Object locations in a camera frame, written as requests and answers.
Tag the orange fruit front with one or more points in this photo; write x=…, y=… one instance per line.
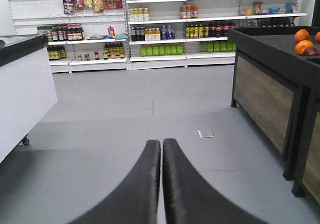
x=301, y=46

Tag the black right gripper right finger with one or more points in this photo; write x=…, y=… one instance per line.
x=189, y=198

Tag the orange fruit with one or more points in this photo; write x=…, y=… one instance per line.
x=301, y=46
x=301, y=35

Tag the white chest freezer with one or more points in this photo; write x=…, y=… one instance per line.
x=27, y=87

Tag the white store shelving unit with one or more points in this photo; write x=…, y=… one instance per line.
x=88, y=35

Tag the silver floor outlet plate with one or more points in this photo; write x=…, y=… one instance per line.
x=205, y=133

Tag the red apple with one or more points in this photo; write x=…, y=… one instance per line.
x=311, y=51

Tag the black wooden produce stand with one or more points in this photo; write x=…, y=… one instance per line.
x=280, y=91

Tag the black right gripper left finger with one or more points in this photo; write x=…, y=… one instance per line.
x=135, y=199

